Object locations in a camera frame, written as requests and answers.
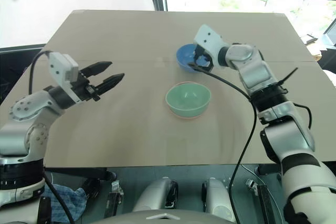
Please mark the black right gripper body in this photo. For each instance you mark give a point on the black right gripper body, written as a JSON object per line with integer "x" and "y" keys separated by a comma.
{"x": 204, "y": 60}

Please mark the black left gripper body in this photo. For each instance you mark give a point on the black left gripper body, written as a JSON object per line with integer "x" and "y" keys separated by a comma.
{"x": 84, "y": 87}

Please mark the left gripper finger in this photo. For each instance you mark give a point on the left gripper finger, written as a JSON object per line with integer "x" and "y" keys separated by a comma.
{"x": 97, "y": 67}
{"x": 110, "y": 81}

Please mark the blue bowl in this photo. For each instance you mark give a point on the blue bowl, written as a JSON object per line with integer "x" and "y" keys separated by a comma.
{"x": 185, "y": 56}

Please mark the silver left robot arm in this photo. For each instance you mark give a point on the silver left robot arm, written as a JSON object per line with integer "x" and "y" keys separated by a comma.
{"x": 29, "y": 108}

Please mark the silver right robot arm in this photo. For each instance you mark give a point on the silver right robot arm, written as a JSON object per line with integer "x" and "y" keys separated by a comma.
{"x": 288, "y": 129}

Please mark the green bowl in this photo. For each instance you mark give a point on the green bowl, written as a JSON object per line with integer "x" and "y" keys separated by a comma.
{"x": 189, "y": 117}
{"x": 187, "y": 98}

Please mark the dark low cabinet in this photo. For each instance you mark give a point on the dark low cabinet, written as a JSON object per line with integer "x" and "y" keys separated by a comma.
{"x": 14, "y": 61}

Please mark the black zip tie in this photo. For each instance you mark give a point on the black zip tie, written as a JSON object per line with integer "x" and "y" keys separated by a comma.
{"x": 288, "y": 75}

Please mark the blue checked cloth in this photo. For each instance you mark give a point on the blue checked cloth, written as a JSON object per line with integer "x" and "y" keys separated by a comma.
{"x": 68, "y": 200}

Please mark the black metal clamp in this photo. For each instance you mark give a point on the black metal clamp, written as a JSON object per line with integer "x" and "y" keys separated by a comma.
{"x": 262, "y": 197}
{"x": 115, "y": 199}

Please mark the silver left robot thigh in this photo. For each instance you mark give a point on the silver left robot thigh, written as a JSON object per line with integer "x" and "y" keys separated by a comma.
{"x": 153, "y": 195}

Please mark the silver robot thigh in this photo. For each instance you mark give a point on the silver robot thigh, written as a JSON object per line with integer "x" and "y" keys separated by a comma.
{"x": 153, "y": 195}
{"x": 216, "y": 197}

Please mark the dark chair back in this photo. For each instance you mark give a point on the dark chair back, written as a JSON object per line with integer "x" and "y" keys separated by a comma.
{"x": 328, "y": 61}

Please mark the open laptop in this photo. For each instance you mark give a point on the open laptop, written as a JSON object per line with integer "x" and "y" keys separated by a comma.
{"x": 330, "y": 33}

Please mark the silver right robot thigh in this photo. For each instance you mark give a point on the silver right robot thigh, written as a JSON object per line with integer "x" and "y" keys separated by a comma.
{"x": 216, "y": 197}

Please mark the grey robot torso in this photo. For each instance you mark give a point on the grey robot torso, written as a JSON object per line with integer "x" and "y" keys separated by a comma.
{"x": 168, "y": 218}

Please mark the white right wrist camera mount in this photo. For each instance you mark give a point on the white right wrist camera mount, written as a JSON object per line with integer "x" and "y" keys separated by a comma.
{"x": 208, "y": 39}

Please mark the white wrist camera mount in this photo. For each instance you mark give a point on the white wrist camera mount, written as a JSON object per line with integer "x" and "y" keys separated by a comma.
{"x": 61, "y": 69}
{"x": 208, "y": 39}

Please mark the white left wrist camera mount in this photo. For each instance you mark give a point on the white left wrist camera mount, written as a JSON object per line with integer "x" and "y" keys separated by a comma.
{"x": 61, "y": 69}

